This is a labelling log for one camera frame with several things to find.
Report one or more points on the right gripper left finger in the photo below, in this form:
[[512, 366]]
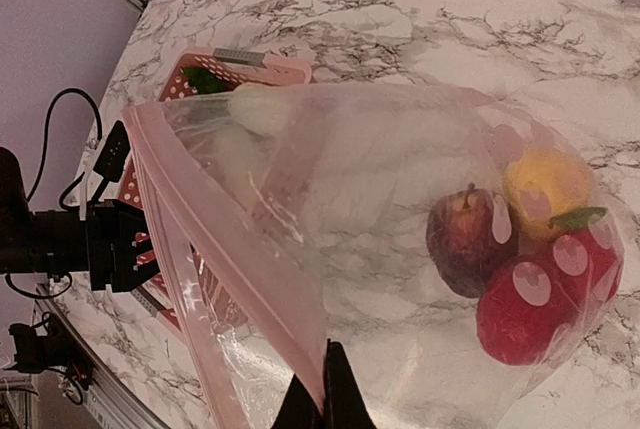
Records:
[[298, 410]]

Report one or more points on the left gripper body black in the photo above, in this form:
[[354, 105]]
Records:
[[117, 236]]

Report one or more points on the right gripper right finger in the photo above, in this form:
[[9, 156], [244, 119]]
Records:
[[344, 407]]

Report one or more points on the white cabbage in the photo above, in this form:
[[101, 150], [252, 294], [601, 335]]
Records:
[[260, 109], [230, 150]]

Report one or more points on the clear zip top bag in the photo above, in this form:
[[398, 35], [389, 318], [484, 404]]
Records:
[[326, 241]]

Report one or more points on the red pepper front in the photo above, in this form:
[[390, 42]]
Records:
[[523, 305]]

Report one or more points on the red pepper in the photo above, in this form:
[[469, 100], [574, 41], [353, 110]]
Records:
[[589, 265], [523, 305]]

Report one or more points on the dark purple pepper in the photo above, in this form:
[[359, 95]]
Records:
[[469, 235]]

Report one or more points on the yellow pepper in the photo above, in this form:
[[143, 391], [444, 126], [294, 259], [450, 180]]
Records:
[[543, 184]]

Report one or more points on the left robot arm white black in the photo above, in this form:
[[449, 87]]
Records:
[[60, 243]]

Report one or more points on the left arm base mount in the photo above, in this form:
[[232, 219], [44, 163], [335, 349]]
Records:
[[49, 347]]

